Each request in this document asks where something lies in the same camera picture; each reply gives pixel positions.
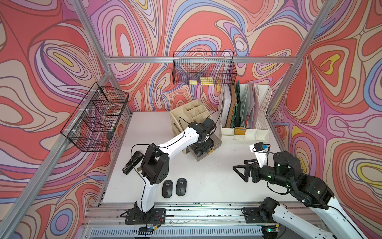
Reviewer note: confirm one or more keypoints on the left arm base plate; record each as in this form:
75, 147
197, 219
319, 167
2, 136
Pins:
155, 216

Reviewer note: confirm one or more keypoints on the back black wire basket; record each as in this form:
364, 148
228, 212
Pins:
191, 65

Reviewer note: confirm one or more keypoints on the black stapler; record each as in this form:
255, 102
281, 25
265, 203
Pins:
135, 159

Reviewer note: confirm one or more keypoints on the black wireless mouse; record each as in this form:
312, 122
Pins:
167, 189
181, 187

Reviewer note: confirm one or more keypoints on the aluminium front rail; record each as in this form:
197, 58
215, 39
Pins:
182, 221

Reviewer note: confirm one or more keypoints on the yellow sticky notes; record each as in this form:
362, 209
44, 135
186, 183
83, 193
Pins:
204, 81

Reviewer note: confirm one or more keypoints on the left black wire basket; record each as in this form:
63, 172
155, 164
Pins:
92, 126

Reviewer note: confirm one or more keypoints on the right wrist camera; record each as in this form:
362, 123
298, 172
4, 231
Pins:
261, 151

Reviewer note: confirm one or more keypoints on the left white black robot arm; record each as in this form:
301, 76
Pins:
156, 161

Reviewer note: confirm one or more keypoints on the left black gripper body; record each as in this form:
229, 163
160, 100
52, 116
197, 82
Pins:
205, 145

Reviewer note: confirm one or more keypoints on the white file organizer rack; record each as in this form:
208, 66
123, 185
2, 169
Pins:
255, 99

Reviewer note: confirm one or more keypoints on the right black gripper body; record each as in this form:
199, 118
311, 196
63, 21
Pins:
266, 173

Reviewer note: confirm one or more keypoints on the black wire basket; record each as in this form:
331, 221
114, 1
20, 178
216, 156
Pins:
92, 126
191, 65

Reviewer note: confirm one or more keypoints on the cream drawer organizer cabinet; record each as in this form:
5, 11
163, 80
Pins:
183, 115

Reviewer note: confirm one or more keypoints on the green folder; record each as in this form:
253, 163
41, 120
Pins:
237, 112

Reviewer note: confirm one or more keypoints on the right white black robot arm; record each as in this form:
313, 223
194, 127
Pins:
313, 192

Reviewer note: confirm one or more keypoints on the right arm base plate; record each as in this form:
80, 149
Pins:
252, 215

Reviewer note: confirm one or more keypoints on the grey transparent drawer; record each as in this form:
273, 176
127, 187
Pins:
217, 144

